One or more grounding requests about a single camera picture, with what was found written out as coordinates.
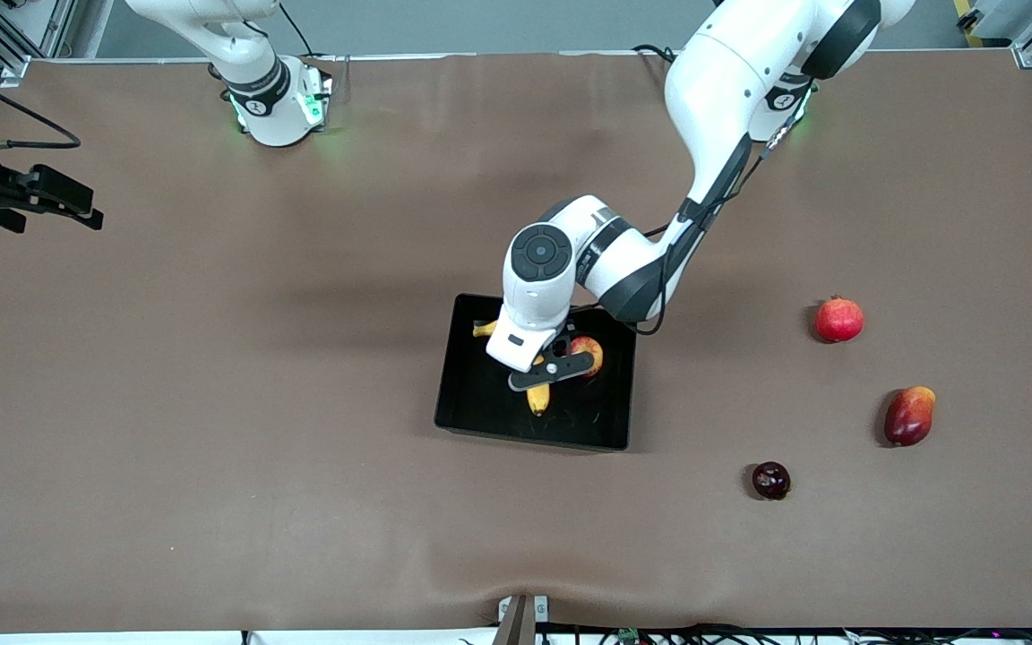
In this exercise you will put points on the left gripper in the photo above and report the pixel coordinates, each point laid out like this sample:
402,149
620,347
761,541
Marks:
559,347

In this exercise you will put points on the red yellow apple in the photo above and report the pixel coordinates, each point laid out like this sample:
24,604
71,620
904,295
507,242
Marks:
591,354

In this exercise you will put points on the yellow banana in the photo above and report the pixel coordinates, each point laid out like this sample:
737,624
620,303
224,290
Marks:
538,399

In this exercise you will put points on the black plastic box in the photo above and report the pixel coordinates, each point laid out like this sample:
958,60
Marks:
480,403

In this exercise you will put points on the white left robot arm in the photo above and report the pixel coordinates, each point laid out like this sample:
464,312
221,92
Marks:
722,90

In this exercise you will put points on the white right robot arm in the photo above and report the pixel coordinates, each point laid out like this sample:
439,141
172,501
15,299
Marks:
270,98

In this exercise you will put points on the dark purple plum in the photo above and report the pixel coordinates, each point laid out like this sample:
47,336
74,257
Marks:
771,481

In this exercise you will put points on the brown table mat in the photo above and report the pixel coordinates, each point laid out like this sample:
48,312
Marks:
301,358

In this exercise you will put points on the red pomegranate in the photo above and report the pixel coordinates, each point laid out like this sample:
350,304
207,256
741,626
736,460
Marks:
839,320

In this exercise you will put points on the red orange mango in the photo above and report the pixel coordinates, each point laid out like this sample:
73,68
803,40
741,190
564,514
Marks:
910,417

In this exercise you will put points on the grey table edge bracket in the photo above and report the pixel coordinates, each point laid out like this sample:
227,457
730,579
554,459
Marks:
520,618

